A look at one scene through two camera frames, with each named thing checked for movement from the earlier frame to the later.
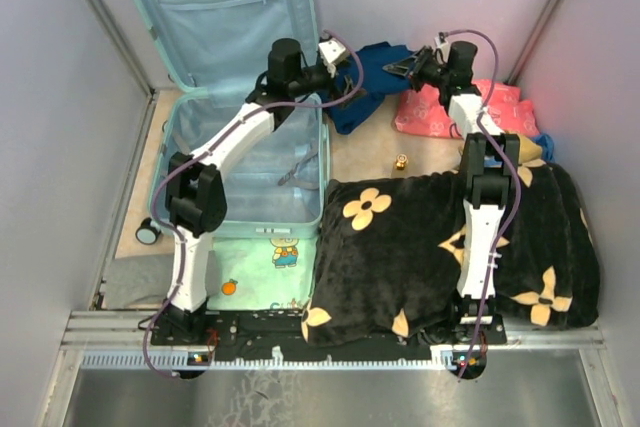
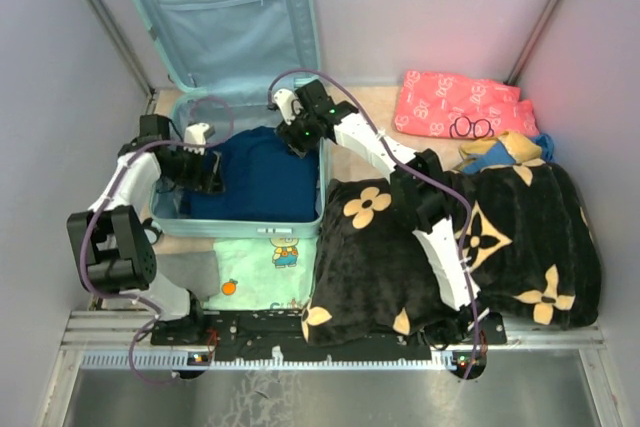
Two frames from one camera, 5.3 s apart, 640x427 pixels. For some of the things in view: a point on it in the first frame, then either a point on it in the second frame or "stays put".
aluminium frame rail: [101, 330] stays put
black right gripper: [414, 64] -> [294, 143]
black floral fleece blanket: [387, 256] stays put
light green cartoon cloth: [260, 274] stays put
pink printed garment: [421, 112] stays put
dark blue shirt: [377, 83] -> [264, 181]
